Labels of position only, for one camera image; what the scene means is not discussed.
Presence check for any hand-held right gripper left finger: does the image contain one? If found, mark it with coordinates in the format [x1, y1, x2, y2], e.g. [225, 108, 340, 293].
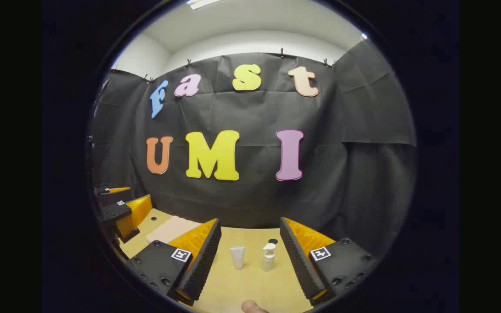
[129, 218, 222, 306]

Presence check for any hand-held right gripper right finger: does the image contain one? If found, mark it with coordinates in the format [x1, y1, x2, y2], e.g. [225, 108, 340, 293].
[280, 217, 379, 306]

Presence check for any white pump bottle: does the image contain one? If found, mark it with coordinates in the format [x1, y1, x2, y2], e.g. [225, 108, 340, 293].
[262, 243, 279, 273]

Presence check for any white squeeze tube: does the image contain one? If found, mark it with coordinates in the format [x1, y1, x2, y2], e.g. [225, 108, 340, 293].
[229, 246, 246, 270]

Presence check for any pink suitcase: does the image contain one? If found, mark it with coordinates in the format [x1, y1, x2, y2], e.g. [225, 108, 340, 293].
[146, 216, 203, 245]

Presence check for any black backdrop cloth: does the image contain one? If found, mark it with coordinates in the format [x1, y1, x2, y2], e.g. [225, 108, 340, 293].
[90, 39, 417, 257]

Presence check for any ceiling light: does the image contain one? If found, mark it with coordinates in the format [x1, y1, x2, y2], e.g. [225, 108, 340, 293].
[187, 0, 221, 10]

